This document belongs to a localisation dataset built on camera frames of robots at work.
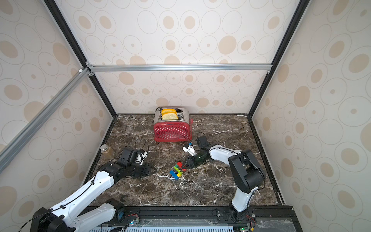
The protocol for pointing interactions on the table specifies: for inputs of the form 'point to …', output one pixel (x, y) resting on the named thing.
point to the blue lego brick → (174, 174)
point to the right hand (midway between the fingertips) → (184, 169)
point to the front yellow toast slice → (169, 116)
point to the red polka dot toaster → (172, 124)
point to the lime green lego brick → (178, 170)
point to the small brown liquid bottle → (107, 153)
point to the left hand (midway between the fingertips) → (157, 171)
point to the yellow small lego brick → (179, 175)
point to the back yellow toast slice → (168, 110)
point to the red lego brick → (180, 165)
